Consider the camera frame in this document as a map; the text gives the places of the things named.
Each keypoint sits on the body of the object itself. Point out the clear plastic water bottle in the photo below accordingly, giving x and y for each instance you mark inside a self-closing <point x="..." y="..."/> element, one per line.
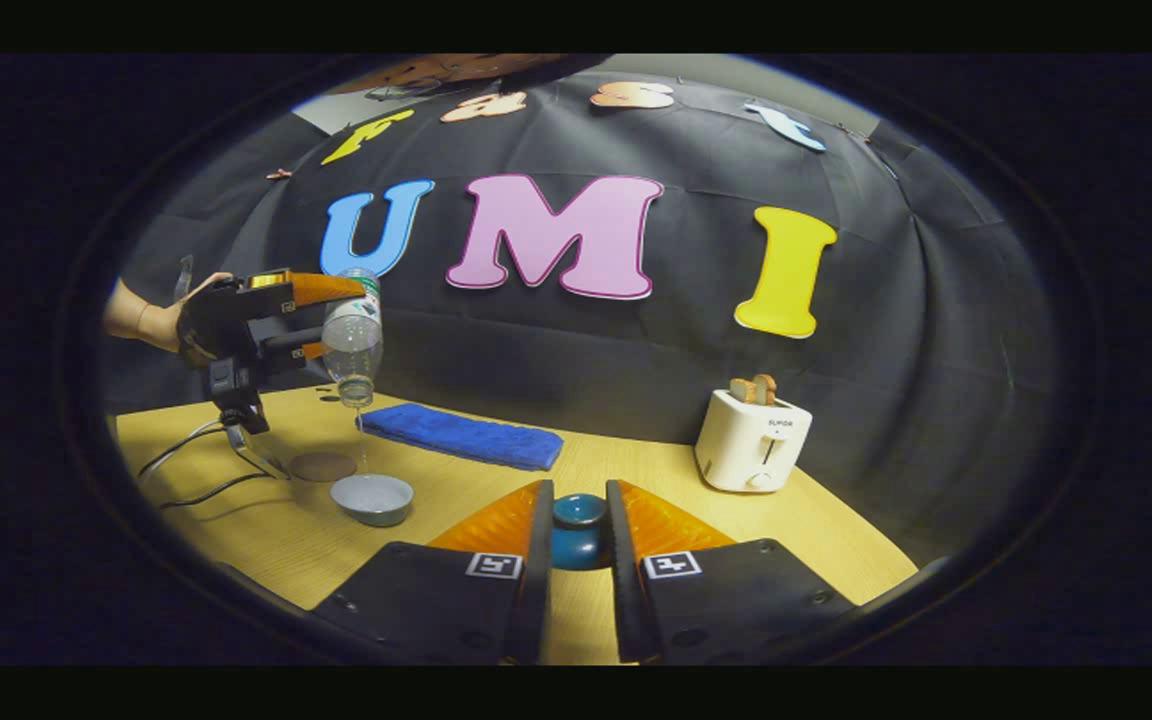
<point x="351" y="345"/>

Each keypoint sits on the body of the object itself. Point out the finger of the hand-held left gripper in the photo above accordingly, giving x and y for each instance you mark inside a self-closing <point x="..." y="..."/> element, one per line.
<point x="296" y="345"/>
<point x="326" y="288"/>

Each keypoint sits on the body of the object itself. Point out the blue ceramic teacup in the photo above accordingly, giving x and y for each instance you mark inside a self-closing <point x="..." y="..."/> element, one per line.
<point x="371" y="500"/>

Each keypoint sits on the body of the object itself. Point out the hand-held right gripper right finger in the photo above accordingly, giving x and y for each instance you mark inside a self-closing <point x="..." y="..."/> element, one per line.
<point x="624" y="590"/>

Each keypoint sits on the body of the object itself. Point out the black backdrop cloth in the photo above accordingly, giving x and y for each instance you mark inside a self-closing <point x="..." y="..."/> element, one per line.
<point x="636" y="370"/>

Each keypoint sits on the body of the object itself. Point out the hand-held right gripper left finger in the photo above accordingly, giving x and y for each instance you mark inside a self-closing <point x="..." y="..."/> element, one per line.
<point x="539" y="580"/>

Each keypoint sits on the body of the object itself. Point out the toast slice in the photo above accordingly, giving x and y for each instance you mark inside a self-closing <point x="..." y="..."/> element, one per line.
<point x="742" y="391"/>
<point x="766" y="390"/>

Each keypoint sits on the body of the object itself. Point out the blue folded towel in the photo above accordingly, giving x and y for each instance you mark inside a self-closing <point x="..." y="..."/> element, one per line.
<point x="461" y="435"/>

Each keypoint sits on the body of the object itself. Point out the white toaster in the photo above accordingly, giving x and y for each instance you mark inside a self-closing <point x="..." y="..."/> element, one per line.
<point x="751" y="450"/>

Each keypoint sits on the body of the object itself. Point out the teal teacup lid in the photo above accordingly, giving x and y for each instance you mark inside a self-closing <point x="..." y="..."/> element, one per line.
<point x="579" y="545"/>

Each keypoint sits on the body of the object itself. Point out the round brown coaster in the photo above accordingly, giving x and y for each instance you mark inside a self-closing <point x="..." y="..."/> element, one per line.
<point x="322" y="466"/>

